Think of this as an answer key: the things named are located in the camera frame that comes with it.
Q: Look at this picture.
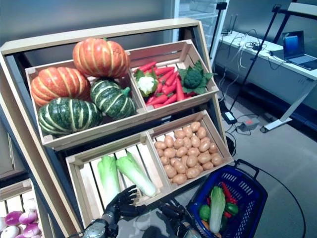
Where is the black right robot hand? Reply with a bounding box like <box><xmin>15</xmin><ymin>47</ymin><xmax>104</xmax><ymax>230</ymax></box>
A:
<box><xmin>158</xmin><ymin>202</ymin><xmax>193</xmax><ymax>229</ymax></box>

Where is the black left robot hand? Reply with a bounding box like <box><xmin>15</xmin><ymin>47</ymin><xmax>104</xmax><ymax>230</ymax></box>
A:
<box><xmin>104</xmin><ymin>184</ymin><xmax>147</xmax><ymax>226</ymax></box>

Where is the napa cabbage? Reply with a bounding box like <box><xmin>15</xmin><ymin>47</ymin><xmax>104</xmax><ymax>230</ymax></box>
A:
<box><xmin>209</xmin><ymin>185</ymin><xmax>226</xmax><ymax>234</ymax></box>
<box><xmin>97</xmin><ymin>155</ymin><xmax>122</xmax><ymax>199</ymax></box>
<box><xmin>115</xmin><ymin>151</ymin><xmax>157</xmax><ymax>198</ymax></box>

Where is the blue plastic shopping basket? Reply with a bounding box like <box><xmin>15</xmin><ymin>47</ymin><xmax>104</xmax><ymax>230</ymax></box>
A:
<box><xmin>186</xmin><ymin>159</ymin><xmax>268</xmax><ymax>238</ymax></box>

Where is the green bell pepper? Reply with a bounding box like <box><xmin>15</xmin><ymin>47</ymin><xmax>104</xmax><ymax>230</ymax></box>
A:
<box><xmin>199</xmin><ymin>204</ymin><xmax>211</xmax><ymax>221</ymax></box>
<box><xmin>224</xmin><ymin>202</ymin><xmax>239</xmax><ymax>216</ymax></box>

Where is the red chili pepper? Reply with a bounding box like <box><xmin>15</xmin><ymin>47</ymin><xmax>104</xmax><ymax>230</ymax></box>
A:
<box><xmin>221</xmin><ymin>182</ymin><xmax>238</xmax><ymax>205</ymax></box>

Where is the dark green striped pumpkin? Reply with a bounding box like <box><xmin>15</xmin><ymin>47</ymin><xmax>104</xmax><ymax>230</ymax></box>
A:
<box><xmin>38</xmin><ymin>97</ymin><xmax>104</xmax><ymax>136</ymax></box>

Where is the green striped pumpkin with stem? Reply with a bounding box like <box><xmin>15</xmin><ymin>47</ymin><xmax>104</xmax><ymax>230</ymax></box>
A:
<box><xmin>90</xmin><ymin>79</ymin><xmax>137</xmax><ymax>119</ymax></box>

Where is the red orange carrot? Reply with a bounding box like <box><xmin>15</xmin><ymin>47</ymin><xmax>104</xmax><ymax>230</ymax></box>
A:
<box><xmin>153</xmin><ymin>66</ymin><xmax>175</xmax><ymax>76</ymax></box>
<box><xmin>146</xmin><ymin>94</ymin><xmax>169</xmax><ymax>106</ymax></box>
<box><xmin>163</xmin><ymin>93</ymin><xmax>178</xmax><ymax>105</ymax></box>
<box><xmin>175</xmin><ymin>78</ymin><xmax>185</xmax><ymax>102</ymax></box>
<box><xmin>138</xmin><ymin>61</ymin><xmax>157</xmax><ymax>72</ymax></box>
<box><xmin>164</xmin><ymin>71</ymin><xmax>179</xmax><ymax>86</ymax></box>

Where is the black power adapter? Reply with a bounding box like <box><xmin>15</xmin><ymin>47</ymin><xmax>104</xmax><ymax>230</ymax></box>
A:
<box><xmin>224</xmin><ymin>111</ymin><xmax>238</xmax><ymax>124</ymax></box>

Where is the grey box with red button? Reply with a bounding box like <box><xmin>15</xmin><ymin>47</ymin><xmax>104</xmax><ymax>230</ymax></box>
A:
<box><xmin>237</xmin><ymin>118</ymin><xmax>260</xmax><ymax>132</ymax></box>

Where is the white cauliflower with leaves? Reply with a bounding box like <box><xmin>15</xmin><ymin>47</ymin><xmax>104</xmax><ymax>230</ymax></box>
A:
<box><xmin>133</xmin><ymin>69</ymin><xmax>159</xmax><ymax>97</ymax></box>

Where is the orange striped pumpkin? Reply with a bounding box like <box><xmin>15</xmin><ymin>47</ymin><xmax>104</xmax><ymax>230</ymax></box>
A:
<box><xmin>72</xmin><ymin>38</ymin><xmax>131</xmax><ymax>79</ymax></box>
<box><xmin>31</xmin><ymin>66</ymin><xmax>91</xmax><ymax>107</ymax></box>

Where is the green broccoli with leaves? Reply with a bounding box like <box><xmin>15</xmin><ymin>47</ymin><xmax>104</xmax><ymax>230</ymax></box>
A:
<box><xmin>178</xmin><ymin>60</ymin><xmax>213</xmax><ymax>95</ymax></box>

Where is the wooden vegetable display shelf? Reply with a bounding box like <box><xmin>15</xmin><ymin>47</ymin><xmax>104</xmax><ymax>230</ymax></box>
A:
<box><xmin>0</xmin><ymin>17</ymin><xmax>235</xmax><ymax>238</ymax></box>

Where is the black router with antennas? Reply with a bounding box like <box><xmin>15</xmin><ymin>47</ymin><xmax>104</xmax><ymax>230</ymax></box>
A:
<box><xmin>221</xmin><ymin>14</ymin><xmax>238</xmax><ymax>35</ymax></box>

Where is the white desk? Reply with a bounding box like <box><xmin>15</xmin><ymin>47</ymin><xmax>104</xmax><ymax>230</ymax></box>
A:
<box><xmin>219</xmin><ymin>31</ymin><xmax>317</xmax><ymax>133</ymax></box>

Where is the glass door cabinet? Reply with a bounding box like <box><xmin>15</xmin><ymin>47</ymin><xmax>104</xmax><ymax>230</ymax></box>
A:
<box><xmin>173</xmin><ymin>0</ymin><xmax>230</xmax><ymax>58</ymax></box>

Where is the open laptop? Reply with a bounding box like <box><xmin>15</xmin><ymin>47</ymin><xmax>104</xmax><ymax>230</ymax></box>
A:
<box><xmin>282</xmin><ymin>30</ymin><xmax>317</xmax><ymax>71</ymax></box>

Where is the white flat box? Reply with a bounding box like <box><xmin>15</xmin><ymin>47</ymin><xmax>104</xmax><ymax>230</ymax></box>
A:
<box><xmin>288</xmin><ymin>2</ymin><xmax>317</xmax><ymax>17</ymax></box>

